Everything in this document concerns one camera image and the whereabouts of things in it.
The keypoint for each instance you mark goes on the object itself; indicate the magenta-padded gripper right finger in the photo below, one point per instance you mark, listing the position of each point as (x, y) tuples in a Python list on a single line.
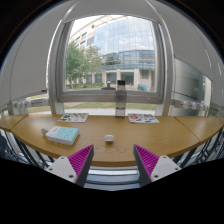
[(163, 166)]

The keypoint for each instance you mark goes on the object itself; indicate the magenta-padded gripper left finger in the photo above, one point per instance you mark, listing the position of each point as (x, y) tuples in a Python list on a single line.
[(63, 166)]

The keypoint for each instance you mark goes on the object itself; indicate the small white charger block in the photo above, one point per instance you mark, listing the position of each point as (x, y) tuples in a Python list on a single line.
[(109, 138)]

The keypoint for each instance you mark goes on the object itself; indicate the white and mint power strip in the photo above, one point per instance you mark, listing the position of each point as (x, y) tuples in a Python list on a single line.
[(63, 135)]

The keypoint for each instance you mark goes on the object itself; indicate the sticker sheet with green stickers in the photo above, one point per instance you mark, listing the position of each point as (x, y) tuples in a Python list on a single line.
[(73, 117)]

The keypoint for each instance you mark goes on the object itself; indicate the sticker sheet with red stickers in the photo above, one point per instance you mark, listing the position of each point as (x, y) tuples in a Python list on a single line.
[(143, 118)]

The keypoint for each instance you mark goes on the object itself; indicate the clear bottle with black cap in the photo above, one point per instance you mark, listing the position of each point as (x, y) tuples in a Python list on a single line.
[(121, 103)]

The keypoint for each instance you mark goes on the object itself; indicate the grey-framed window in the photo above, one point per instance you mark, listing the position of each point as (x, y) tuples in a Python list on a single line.
[(55, 66)]

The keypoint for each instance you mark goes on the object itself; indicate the white roller blind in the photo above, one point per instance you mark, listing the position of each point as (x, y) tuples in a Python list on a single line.
[(33, 56), (190, 43), (110, 8)]

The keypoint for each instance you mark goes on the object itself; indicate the white wall socket rail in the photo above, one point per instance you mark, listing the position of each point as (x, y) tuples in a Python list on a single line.
[(191, 105), (30, 104)]

